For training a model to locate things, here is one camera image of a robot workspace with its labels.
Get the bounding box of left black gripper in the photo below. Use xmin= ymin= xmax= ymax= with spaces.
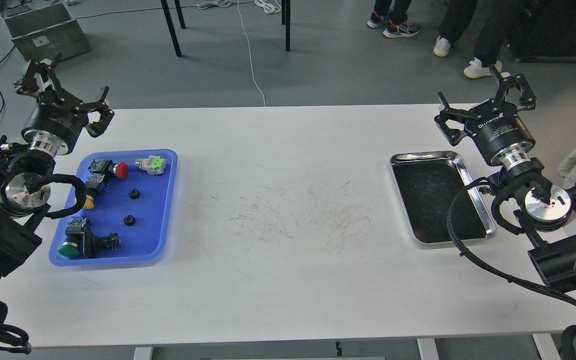
xmin=14 ymin=52 xmax=115 ymax=156

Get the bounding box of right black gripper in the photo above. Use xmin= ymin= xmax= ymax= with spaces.
xmin=434 ymin=61 xmax=537 ymax=167

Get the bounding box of black gear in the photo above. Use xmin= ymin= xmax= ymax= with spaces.
xmin=128 ymin=188 xmax=141 ymax=199
xmin=122 ymin=214 xmax=137 ymax=227

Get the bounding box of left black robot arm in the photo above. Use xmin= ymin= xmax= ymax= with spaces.
xmin=0 ymin=53 xmax=115 ymax=354

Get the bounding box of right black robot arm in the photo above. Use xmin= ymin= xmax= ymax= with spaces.
xmin=434 ymin=66 xmax=576 ymax=360

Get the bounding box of silver metal tray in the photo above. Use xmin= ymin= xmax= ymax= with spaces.
xmin=390 ymin=150 xmax=498 ymax=249

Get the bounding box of blue plastic tray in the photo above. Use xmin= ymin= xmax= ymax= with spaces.
xmin=48 ymin=148 xmax=178 ymax=267

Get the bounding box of white sneaker right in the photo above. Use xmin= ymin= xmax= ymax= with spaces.
xmin=462 ymin=58 xmax=503 ymax=79

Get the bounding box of white sneaker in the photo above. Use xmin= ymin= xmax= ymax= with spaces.
xmin=433 ymin=36 xmax=452 ymax=58
xmin=462 ymin=58 xmax=503 ymax=79

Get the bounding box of white sneaker left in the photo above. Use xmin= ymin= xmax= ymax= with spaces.
xmin=433 ymin=36 xmax=452 ymax=58

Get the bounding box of black equipment case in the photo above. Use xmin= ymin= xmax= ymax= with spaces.
xmin=506 ymin=0 xmax=576 ymax=63

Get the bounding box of blue sneaker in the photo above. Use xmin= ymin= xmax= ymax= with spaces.
xmin=366 ymin=11 xmax=421 ymax=39

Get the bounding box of black table leg left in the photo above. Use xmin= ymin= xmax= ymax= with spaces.
xmin=160 ymin=0 xmax=186 ymax=59

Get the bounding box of black table leg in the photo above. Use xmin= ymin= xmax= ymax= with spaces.
xmin=279 ymin=0 xmax=291 ymax=52
xmin=160 ymin=0 xmax=186 ymax=59

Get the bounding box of black table leg right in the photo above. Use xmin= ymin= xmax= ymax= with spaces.
xmin=279 ymin=0 xmax=291 ymax=52

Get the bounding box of yellow push button switch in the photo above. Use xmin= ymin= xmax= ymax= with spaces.
xmin=83 ymin=173 xmax=109 ymax=210

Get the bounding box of red push button switch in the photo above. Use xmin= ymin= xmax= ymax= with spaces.
xmin=87 ymin=159 xmax=130 ymax=180

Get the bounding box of green grey switch module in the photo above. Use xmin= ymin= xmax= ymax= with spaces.
xmin=134 ymin=155 xmax=167 ymax=176

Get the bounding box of green push button switch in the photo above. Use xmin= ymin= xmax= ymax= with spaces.
xmin=57 ymin=216 xmax=92 ymax=259

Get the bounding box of black switch component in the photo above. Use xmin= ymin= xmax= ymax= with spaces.
xmin=83 ymin=233 xmax=121 ymax=259

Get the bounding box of white cable on floor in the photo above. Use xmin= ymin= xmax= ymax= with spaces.
xmin=197 ymin=0 xmax=283 ymax=107

